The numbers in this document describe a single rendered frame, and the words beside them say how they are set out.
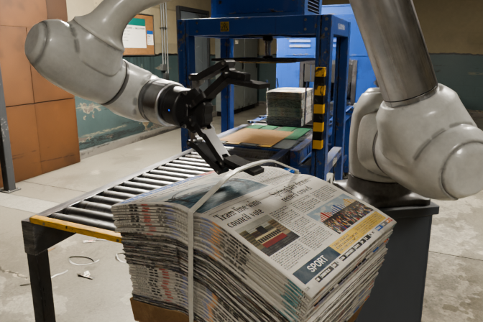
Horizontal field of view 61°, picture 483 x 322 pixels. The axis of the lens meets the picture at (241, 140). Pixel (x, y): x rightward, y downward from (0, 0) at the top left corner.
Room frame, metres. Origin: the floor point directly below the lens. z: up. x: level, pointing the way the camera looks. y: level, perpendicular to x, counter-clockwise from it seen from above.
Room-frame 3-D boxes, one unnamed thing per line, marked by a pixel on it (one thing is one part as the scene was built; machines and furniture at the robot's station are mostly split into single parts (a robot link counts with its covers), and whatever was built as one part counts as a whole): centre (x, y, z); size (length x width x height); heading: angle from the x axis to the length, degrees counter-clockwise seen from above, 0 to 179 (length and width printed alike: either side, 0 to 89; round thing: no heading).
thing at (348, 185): (1.00, -0.35, 1.03); 0.22 x 0.18 x 0.06; 11
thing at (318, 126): (2.23, -0.43, 1.05); 0.05 x 0.05 x 0.45; 67
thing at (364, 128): (0.97, -0.35, 1.17); 0.18 x 0.16 x 0.22; 9
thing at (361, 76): (5.20, -1.28, 1.04); 1.51 x 1.30 x 2.07; 157
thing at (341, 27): (2.73, -0.17, 1.50); 0.94 x 0.68 x 0.10; 67
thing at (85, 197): (1.89, 0.46, 0.74); 1.34 x 0.05 x 0.12; 157
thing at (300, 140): (2.73, -0.17, 0.75); 0.70 x 0.65 x 0.10; 157
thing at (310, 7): (2.73, -0.17, 1.65); 0.60 x 0.45 x 0.20; 67
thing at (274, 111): (3.25, -0.40, 0.93); 0.38 x 0.30 x 0.26; 157
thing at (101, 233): (1.19, 0.50, 0.81); 0.43 x 0.03 x 0.02; 67
